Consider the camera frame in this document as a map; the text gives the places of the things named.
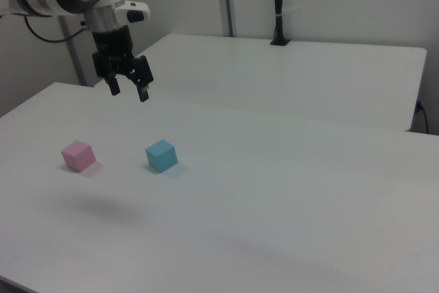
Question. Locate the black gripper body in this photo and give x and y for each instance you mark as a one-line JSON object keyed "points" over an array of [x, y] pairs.
{"points": [[113, 51]]}

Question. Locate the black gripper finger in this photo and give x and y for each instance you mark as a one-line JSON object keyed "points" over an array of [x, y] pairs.
{"points": [[142, 92], [114, 86]]}

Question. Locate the blue cube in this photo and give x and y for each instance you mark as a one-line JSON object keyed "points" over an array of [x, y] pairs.
{"points": [[161, 155]]}

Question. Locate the pink cube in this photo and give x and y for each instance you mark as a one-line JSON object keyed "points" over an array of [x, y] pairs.
{"points": [[78, 156]]}

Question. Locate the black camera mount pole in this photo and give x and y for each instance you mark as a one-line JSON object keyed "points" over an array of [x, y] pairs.
{"points": [[279, 5]]}

